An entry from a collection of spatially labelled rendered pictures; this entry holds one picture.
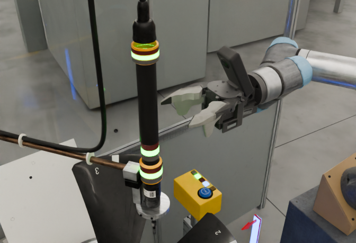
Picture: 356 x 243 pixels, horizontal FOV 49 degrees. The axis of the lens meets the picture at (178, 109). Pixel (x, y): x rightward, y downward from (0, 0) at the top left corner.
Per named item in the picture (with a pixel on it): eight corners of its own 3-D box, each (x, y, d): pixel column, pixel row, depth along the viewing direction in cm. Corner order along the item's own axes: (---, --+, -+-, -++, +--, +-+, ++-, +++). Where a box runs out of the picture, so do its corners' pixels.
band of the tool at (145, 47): (127, 64, 61) (126, 47, 60) (139, 53, 65) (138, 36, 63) (152, 68, 60) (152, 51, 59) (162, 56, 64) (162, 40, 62)
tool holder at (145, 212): (121, 212, 80) (117, 177, 74) (135, 188, 85) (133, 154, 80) (162, 224, 77) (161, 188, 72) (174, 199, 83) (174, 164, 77)
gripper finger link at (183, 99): (161, 123, 79) (205, 117, 81) (160, 98, 76) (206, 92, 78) (158, 115, 82) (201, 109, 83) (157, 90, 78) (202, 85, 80)
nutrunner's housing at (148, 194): (141, 219, 81) (124, 3, 56) (148, 205, 84) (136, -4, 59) (158, 224, 80) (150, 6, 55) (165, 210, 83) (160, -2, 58)
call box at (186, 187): (173, 198, 148) (172, 178, 142) (194, 188, 153) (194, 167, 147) (199, 226, 137) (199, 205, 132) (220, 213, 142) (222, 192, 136)
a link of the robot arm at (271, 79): (284, 74, 81) (256, 60, 87) (268, 80, 79) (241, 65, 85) (278, 105, 85) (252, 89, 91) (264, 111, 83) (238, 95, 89)
